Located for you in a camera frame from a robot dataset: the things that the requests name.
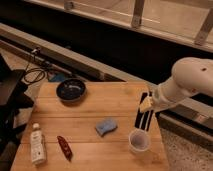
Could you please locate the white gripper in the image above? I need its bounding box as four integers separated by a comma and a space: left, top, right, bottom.
135, 91, 160, 131

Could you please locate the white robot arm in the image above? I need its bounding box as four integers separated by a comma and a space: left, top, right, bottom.
134, 57, 213, 131

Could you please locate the dark blue bowl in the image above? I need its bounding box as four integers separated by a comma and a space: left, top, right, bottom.
56, 78, 86, 101

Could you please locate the dark red chili pepper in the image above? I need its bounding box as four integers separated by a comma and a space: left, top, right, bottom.
57, 136, 73, 161

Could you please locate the white plastic bottle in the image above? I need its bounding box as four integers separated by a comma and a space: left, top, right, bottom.
30, 123, 46, 165

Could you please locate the black chair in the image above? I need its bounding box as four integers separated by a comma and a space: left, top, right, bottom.
0, 53, 34, 155

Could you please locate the black cable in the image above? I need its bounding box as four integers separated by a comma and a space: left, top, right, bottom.
22, 47, 54, 85

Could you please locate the metal window rail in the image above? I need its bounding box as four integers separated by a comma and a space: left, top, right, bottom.
0, 23, 213, 117

